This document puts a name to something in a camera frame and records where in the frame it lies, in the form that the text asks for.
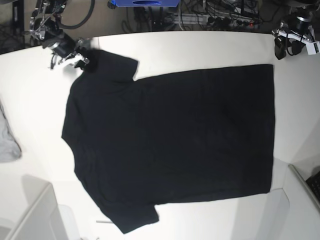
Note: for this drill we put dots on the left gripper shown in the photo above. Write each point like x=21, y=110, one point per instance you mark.
x=302, y=32

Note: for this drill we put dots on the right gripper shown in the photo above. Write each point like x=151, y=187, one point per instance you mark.
x=66, y=51

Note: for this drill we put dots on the black T-shirt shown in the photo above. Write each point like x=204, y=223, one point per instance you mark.
x=192, y=136

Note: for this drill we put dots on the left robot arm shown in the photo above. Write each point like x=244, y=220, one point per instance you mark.
x=300, y=10

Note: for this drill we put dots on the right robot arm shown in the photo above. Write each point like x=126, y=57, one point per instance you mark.
x=46, y=27

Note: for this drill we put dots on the blue box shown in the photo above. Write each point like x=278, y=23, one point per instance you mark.
x=146, y=3

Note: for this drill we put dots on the white power strip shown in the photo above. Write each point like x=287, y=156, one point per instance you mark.
x=206, y=19

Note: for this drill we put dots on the grey cloth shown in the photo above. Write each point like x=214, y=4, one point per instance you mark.
x=9, y=148

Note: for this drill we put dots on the white side panel right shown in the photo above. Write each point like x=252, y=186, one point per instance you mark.
x=295, y=210

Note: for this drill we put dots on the white side panel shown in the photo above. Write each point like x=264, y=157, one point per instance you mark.
x=29, y=211
x=295, y=210

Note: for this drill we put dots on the white side panel left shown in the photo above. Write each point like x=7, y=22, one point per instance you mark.
x=29, y=211

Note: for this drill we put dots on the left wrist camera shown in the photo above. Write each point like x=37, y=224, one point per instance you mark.
x=313, y=48

